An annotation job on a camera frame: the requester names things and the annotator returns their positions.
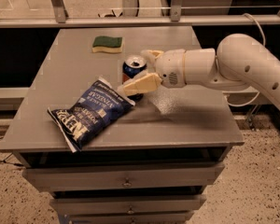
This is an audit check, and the bottom grey drawer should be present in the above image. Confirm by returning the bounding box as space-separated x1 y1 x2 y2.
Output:
70 211 193 224

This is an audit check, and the green yellow sponge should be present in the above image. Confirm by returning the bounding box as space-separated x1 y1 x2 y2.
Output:
91 35 123 53

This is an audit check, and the grey drawer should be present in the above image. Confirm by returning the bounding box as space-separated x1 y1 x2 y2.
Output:
70 211 193 224
50 195 206 215
22 162 224 192

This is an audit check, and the grey drawer cabinet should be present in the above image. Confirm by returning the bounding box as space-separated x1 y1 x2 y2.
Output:
0 25 245 224

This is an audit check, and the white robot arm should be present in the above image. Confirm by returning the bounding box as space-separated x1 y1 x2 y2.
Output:
118 34 280 111

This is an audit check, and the blue pepsi can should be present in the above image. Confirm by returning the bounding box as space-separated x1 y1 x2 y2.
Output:
121 54 148 103

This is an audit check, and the blue chip bag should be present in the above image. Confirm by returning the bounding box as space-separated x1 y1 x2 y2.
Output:
48 77 135 153

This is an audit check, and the middle grey drawer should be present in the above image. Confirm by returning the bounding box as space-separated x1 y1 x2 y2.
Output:
50 195 206 215

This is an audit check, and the black floor cable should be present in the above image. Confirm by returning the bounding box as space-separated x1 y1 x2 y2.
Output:
0 135 25 168

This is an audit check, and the top grey drawer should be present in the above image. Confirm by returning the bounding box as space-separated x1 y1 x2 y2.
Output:
22 162 224 192

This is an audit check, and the grey metal railing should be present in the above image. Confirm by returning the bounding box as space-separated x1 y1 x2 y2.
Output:
0 0 280 28

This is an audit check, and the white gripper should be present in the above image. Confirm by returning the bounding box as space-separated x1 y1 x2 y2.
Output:
117 49 186 96

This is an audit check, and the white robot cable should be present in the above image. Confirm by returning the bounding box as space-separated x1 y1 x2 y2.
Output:
223 12 267 108

